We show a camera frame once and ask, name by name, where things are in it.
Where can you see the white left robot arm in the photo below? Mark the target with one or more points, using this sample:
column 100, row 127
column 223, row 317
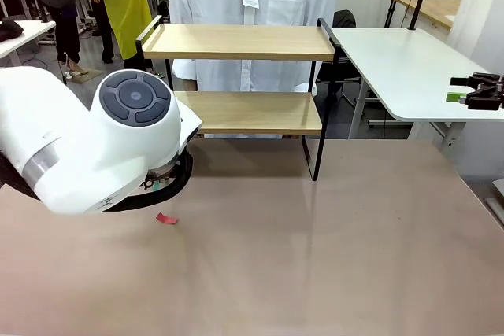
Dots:
column 78, row 147

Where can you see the white background desk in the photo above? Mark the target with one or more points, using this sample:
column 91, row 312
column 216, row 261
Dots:
column 31, row 33

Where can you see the white table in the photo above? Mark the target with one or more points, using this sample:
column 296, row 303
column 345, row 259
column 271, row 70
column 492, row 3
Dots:
column 401, row 60

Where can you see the black office chair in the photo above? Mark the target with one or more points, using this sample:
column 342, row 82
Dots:
column 344, row 17

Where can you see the red paper scrap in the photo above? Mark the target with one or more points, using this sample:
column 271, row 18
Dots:
column 166, row 218

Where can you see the black bag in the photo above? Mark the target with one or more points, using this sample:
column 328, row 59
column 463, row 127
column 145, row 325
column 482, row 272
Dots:
column 10, row 30

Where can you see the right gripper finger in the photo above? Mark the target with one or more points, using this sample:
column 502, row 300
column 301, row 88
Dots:
column 486, row 80
column 484, row 100

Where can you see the person in yellow apron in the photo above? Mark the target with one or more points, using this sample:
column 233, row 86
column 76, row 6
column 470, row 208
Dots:
column 126, row 1

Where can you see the two-tier wooden shelf black frame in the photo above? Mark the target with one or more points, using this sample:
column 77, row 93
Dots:
column 236, row 41

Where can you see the lab coat person's right hand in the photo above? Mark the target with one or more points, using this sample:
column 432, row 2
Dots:
column 190, row 85

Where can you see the wooden background table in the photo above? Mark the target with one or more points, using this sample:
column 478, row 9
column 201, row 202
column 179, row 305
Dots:
column 433, row 7

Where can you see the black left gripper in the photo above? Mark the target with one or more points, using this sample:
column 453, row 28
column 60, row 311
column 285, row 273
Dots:
column 159, row 178

